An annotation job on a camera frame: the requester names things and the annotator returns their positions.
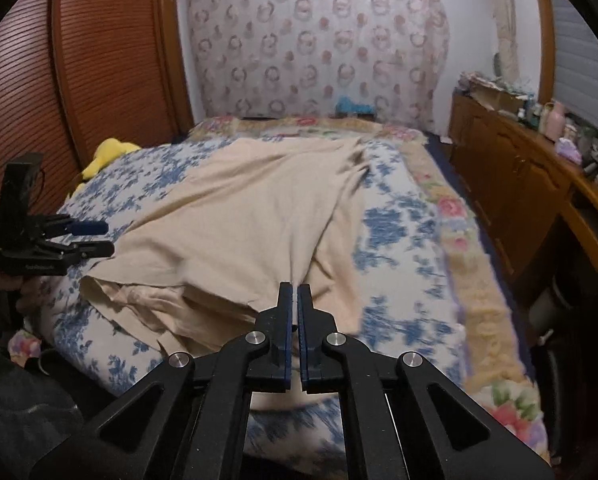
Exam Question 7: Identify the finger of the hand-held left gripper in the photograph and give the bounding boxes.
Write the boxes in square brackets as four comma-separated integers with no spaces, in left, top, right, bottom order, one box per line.
[39,214,110,237]
[44,241,116,263]

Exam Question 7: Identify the dark chair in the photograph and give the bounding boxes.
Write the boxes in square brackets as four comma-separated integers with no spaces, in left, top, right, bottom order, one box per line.
[526,220,598,463]

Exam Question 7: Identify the cardboard box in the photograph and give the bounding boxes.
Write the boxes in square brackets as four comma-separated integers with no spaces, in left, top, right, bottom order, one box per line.
[471,80,528,114]

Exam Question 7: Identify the louvered wooden wardrobe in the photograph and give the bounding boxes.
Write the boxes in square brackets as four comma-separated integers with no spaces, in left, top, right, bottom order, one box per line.
[0,0,196,248]

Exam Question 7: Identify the purple soft pouch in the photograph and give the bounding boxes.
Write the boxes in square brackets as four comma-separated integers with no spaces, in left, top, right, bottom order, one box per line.
[556,137,584,165]

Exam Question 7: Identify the person's dark clothing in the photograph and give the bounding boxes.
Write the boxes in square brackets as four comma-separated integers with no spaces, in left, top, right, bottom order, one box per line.
[0,310,132,480]

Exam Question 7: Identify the pink thermos jug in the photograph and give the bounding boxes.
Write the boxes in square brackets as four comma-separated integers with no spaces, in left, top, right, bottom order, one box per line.
[544,101,566,139]

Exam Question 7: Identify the beige tied curtain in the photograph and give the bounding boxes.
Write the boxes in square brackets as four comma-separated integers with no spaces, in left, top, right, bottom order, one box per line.
[493,0,522,87]

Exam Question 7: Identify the person's left hand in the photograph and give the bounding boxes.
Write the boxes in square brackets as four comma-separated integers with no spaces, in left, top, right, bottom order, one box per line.
[0,271,45,317]

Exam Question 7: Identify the ring patterned curtain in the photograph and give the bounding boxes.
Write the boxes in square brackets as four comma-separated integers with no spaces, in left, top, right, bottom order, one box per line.
[186,0,452,132]

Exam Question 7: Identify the yellow plush toy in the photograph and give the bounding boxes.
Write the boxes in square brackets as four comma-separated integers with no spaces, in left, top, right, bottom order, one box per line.
[82,138,143,182]

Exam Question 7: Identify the grey window blinds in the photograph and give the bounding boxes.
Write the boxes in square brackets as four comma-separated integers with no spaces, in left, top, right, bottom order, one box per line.
[549,0,598,147]

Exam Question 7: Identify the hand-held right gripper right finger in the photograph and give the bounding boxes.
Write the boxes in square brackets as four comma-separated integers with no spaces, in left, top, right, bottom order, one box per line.
[298,284,556,480]

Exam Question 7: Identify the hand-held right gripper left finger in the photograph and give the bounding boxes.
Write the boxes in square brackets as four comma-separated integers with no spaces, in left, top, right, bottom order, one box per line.
[49,282,295,480]

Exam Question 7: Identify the pile of folded fabrics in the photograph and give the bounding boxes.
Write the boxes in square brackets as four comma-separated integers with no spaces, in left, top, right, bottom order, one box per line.
[459,71,500,95]

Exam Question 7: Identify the blue floral bed sheet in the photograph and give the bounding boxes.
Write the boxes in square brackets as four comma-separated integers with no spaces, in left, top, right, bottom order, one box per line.
[44,130,468,472]

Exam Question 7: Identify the peach printed t-shirt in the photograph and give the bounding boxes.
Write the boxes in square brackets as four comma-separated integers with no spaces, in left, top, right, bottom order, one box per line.
[79,137,373,357]

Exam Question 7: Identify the long wooden cabinet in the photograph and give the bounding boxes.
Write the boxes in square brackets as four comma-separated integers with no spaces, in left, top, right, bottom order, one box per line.
[449,87,598,282]

